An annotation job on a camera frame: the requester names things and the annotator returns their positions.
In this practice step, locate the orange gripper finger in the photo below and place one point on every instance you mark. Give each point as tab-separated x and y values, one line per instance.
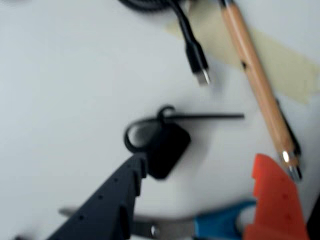
275	207

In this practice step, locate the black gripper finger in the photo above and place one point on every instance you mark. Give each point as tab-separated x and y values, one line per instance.
107	207

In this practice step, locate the black bike light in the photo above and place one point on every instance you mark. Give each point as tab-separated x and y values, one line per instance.
167	152

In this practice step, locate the wooden ballpoint pen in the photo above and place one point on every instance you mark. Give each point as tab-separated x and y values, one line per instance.
255	75

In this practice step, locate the long beige masking tape strip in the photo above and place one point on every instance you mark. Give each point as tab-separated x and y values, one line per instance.
287	65

